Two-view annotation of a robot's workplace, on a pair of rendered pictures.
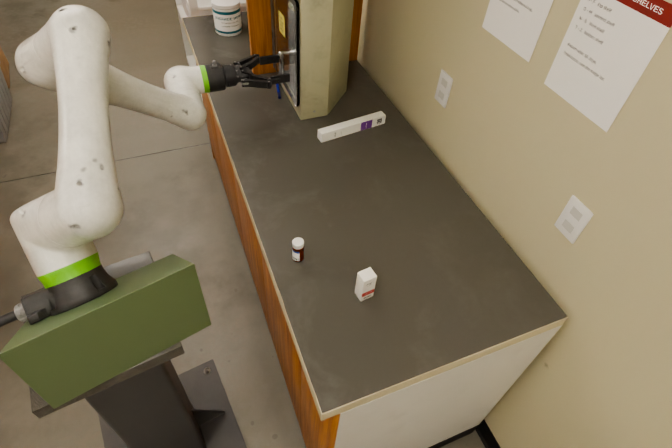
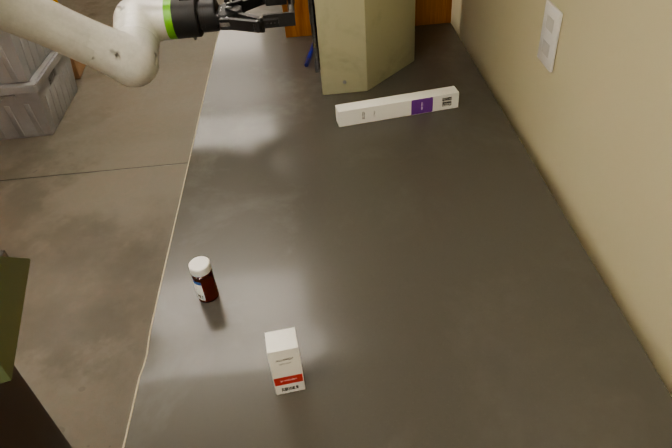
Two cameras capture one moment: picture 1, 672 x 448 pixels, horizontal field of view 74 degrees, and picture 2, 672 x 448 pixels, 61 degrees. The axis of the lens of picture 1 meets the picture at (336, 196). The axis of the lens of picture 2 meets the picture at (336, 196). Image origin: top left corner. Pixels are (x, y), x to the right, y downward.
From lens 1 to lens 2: 58 cm
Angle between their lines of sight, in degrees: 19
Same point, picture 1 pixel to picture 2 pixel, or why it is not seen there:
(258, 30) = not seen: outside the picture
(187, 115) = (119, 59)
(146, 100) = (48, 26)
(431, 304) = (416, 432)
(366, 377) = not seen: outside the picture
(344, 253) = (291, 301)
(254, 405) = not seen: outside the picture
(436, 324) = not seen: outside the picture
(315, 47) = not seen: outside the picture
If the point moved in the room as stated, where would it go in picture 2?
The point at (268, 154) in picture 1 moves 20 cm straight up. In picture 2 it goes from (249, 136) to (233, 52)
